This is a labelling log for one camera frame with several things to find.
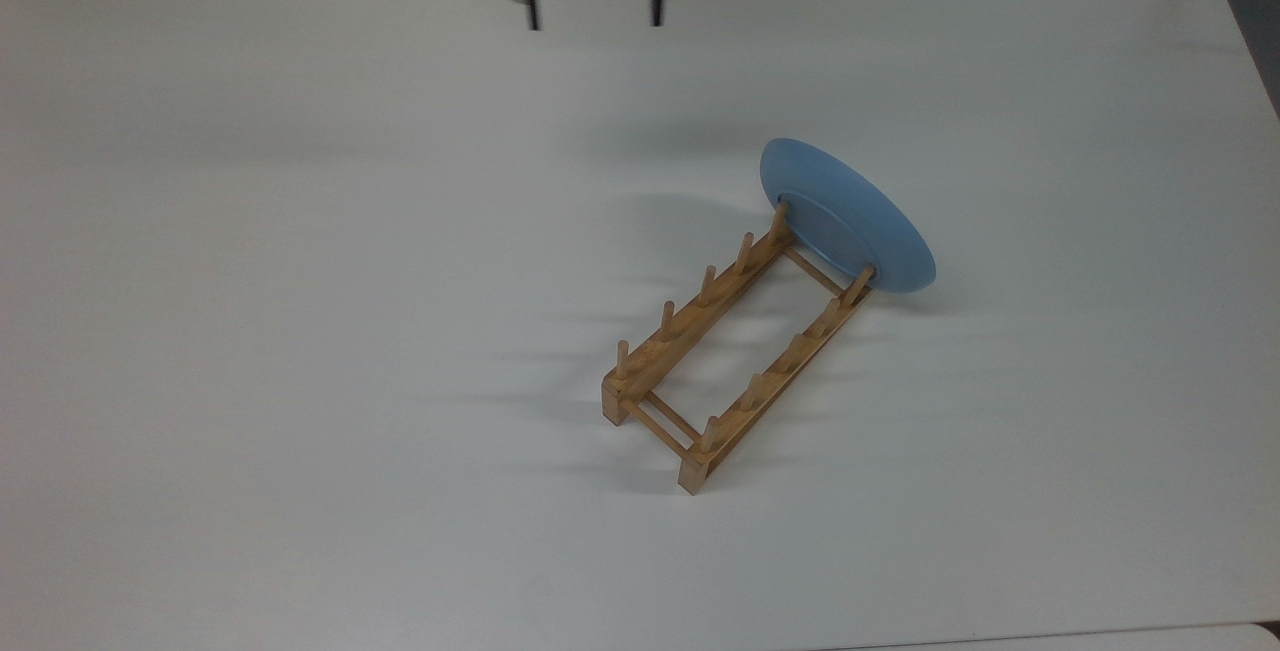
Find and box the blue round plate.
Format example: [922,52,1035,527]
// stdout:
[759,137,938,294]

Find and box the wooden plate rack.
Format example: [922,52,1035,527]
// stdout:
[601,201,878,496]

